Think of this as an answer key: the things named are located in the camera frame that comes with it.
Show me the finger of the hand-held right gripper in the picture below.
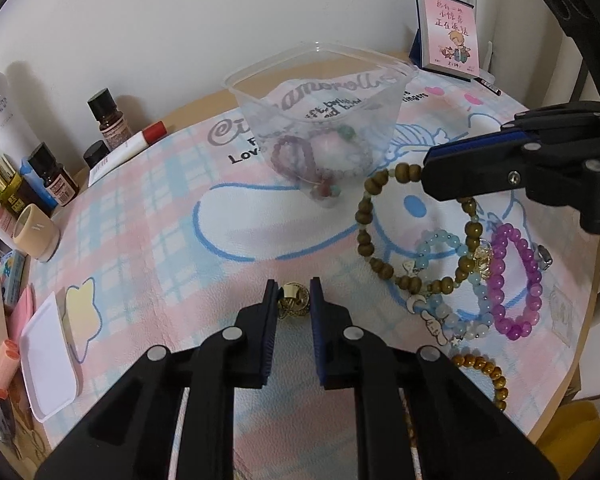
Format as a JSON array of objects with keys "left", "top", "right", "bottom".
[
  {"left": 500, "top": 101, "right": 600, "bottom": 136},
  {"left": 422, "top": 117, "right": 600, "bottom": 235}
]

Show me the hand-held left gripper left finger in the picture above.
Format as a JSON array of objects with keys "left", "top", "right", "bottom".
[{"left": 34, "top": 279, "right": 281, "bottom": 480}]

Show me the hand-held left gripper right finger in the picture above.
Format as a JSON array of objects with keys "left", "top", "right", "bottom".
[{"left": 310, "top": 276, "right": 561, "bottom": 480}]

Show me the gold bead bracelet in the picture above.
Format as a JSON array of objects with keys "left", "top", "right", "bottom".
[{"left": 277, "top": 282, "right": 311, "bottom": 319}]

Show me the olive wooden bead bracelet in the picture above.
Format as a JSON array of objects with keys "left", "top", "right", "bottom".
[{"left": 355, "top": 162, "right": 486, "bottom": 297}]

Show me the clear plastic container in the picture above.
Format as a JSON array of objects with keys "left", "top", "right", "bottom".
[{"left": 224, "top": 40, "right": 421, "bottom": 208}]

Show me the black pen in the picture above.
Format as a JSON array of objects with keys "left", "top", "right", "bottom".
[{"left": 474, "top": 75, "right": 502, "bottom": 97}]

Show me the pink desk calendar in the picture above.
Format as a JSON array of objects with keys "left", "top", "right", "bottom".
[{"left": 409, "top": 0, "right": 481, "bottom": 83}]

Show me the pink plaid printed mat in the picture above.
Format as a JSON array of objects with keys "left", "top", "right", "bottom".
[{"left": 27, "top": 50, "right": 600, "bottom": 441}]

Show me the white plastic lid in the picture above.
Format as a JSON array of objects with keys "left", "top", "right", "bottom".
[{"left": 20, "top": 291, "right": 79, "bottom": 423}]

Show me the white tube with red cap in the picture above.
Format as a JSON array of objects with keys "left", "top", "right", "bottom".
[{"left": 87, "top": 121, "right": 169, "bottom": 189}]

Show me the small black-capped jar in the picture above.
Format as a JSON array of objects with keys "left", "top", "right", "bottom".
[{"left": 83, "top": 141, "right": 111, "bottom": 170}]

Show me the beige small jar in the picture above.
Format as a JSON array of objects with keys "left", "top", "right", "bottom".
[{"left": 12, "top": 205, "right": 62, "bottom": 264}]

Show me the blue small box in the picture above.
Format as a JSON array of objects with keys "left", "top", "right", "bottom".
[{"left": 0, "top": 250, "right": 27, "bottom": 309}]

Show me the brown bottle with pink label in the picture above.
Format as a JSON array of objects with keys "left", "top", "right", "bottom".
[
  {"left": 87, "top": 88, "right": 134, "bottom": 152},
  {"left": 28, "top": 142, "right": 80, "bottom": 207}
]

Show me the blue plastic bottle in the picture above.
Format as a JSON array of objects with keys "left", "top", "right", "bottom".
[{"left": 20, "top": 157, "right": 58, "bottom": 207}]

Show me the gold-capped dark bottle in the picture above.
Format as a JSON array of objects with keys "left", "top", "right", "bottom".
[{"left": 0, "top": 156, "right": 51, "bottom": 217}]

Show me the tall white bottle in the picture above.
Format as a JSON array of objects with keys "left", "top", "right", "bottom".
[{"left": 0, "top": 57, "right": 42, "bottom": 171}]

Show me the magenta bead bracelet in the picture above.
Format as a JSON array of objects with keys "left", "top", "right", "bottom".
[{"left": 486, "top": 223, "right": 547, "bottom": 342}]

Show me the light blue bead bracelet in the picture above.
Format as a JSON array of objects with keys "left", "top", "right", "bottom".
[{"left": 414, "top": 229, "right": 497, "bottom": 347}]

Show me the pink and green bead bracelet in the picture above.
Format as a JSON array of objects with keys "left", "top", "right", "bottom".
[{"left": 302, "top": 127, "right": 377, "bottom": 202}]

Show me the mauve bead bracelet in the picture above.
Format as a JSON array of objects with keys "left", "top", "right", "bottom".
[{"left": 270, "top": 135, "right": 331, "bottom": 186}]

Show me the amber bead bracelet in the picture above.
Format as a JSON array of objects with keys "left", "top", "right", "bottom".
[{"left": 450, "top": 354, "right": 511, "bottom": 413}]

